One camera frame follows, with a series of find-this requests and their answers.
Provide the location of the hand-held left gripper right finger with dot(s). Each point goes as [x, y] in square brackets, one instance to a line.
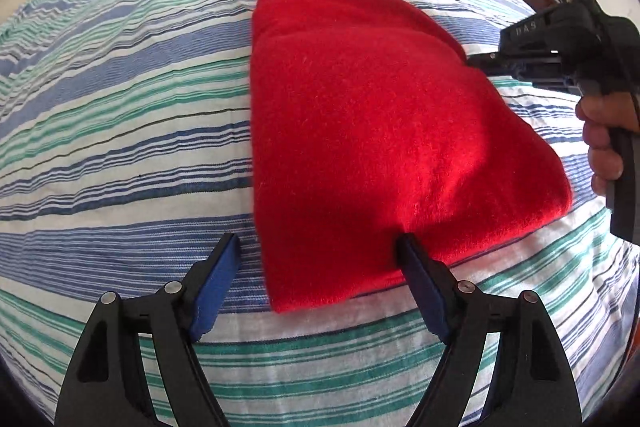
[425, 294]

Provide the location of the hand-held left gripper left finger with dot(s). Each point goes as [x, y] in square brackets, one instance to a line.
[215, 287]

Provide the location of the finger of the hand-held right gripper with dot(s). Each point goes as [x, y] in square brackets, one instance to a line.
[520, 63]

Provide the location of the red knitted sweater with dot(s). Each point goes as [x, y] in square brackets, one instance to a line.
[375, 132]

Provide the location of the person's right hand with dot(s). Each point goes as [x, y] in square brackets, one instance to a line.
[600, 137]

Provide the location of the striped bed cover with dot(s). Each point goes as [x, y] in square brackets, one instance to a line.
[125, 132]

